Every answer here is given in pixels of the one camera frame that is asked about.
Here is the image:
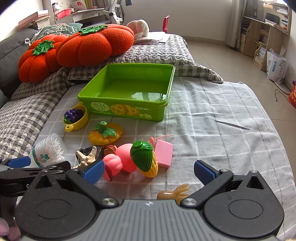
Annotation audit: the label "yellow toy pot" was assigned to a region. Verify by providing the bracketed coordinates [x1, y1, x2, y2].
[63, 102, 88, 132]

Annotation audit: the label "light grid bedsheet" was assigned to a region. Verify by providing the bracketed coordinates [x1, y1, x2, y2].
[38, 77, 295, 240]

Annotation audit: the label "white paper shopping bag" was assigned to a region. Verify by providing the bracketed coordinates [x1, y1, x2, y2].
[266, 49, 288, 84]

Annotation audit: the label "clear cotton swab jar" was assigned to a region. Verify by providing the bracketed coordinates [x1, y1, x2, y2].
[29, 133, 68, 168]

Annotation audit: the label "toy corn cob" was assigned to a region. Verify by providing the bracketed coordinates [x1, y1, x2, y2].
[130, 141, 159, 178]

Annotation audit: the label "red lantern toy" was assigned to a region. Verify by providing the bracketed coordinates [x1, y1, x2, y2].
[288, 80, 296, 108]

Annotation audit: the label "large orange pumpkin cushion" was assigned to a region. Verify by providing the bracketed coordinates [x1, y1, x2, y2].
[56, 24, 134, 68]

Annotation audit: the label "teal patterned pillow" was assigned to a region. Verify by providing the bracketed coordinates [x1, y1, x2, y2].
[31, 23, 83, 42]

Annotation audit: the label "pink rectangular block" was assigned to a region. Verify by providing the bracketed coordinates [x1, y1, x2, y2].
[154, 140, 174, 169]

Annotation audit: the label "wooden desk shelf unit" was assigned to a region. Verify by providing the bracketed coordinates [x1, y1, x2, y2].
[239, 0, 293, 72]

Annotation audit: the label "beige starfish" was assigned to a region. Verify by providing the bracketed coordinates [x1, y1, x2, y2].
[72, 146, 97, 170]

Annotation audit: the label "person left hand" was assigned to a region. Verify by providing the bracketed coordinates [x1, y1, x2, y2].
[0, 218, 21, 241]

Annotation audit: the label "pink storage basket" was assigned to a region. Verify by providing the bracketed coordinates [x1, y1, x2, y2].
[56, 9, 71, 20]

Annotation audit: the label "grey sofa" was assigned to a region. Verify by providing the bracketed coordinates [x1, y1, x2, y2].
[0, 28, 37, 106]

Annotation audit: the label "stack of books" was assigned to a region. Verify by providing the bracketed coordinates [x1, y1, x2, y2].
[18, 9, 50, 30]

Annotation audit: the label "yellow toy pumpkin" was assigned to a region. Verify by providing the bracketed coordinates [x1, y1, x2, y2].
[88, 121, 123, 146]

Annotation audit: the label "pink small chair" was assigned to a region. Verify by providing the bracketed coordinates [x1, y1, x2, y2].
[163, 15, 170, 33]

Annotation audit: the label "amber rubber octopus toy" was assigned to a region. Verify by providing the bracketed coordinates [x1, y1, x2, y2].
[157, 183, 189, 205]

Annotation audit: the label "small orange pumpkin cushion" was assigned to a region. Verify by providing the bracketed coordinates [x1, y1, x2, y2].
[18, 34, 68, 83]

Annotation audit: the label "pink plush rabbit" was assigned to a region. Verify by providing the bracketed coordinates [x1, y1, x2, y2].
[126, 20, 149, 40]

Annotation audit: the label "black cable on floor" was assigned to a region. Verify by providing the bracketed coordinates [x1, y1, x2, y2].
[274, 82, 292, 103]

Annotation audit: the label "purple toy grapes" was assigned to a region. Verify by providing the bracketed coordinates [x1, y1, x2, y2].
[63, 108, 84, 125]

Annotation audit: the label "beige curtain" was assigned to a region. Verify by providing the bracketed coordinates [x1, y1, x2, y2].
[226, 0, 247, 49]

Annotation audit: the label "white office chair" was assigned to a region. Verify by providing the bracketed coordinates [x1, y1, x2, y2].
[85, 0, 125, 25]

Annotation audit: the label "pink gourd toy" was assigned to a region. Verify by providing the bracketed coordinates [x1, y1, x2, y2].
[103, 144, 137, 182]

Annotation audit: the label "green plastic cookie box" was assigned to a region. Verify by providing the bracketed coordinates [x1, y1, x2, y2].
[77, 63, 176, 121]

